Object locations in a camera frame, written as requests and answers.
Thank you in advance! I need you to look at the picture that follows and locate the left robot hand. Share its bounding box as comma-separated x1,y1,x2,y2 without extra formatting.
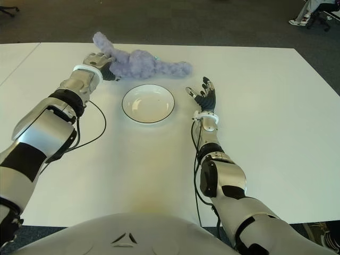
82,52,123,82

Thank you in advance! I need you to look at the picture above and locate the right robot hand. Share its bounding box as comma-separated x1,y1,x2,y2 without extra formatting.
185,76,218,114

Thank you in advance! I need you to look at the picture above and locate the white plate with black rim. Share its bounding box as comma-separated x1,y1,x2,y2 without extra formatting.
121,84,176,124

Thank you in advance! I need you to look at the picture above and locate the silver robot torso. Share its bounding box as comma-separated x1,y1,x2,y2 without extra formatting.
15,212,240,255

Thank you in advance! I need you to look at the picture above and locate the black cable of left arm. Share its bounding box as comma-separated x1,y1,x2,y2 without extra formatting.
45,100,107,164

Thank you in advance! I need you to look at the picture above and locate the purple plush bunny doll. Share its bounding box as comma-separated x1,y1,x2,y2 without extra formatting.
92,31,193,80

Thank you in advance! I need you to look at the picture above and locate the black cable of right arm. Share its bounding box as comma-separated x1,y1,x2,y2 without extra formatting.
191,119,223,237

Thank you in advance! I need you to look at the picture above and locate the dark patterned sneaker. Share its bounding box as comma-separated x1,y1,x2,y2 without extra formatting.
302,220,340,253

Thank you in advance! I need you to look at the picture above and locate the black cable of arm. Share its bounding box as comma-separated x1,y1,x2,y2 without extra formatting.
191,119,223,237
45,100,107,164

